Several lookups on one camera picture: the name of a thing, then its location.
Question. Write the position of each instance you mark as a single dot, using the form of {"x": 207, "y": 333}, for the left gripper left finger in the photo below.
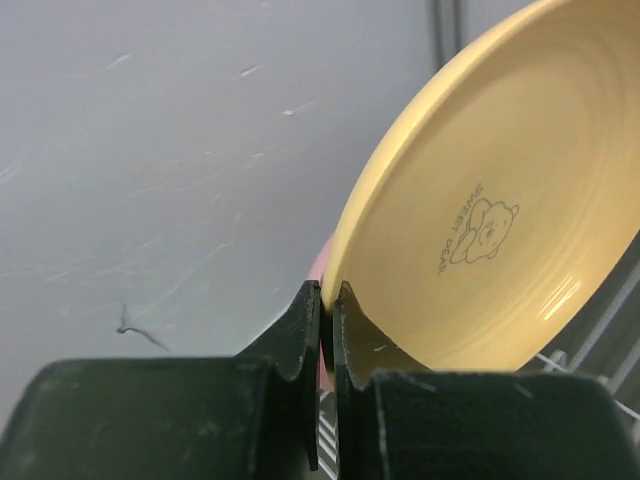
{"x": 250, "y": 416}

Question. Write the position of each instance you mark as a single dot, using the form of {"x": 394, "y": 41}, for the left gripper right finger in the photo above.
{"x": 396, "y": 420}

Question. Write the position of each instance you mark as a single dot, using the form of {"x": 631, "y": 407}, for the yellow plate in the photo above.
{"x": 505, "y": 192}

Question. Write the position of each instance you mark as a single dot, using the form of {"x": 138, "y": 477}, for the pink plate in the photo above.
{"x": 316, "y": 273}

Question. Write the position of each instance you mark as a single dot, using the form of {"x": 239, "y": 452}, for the white wire dish rack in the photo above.
{"x": 602, "y": 344}

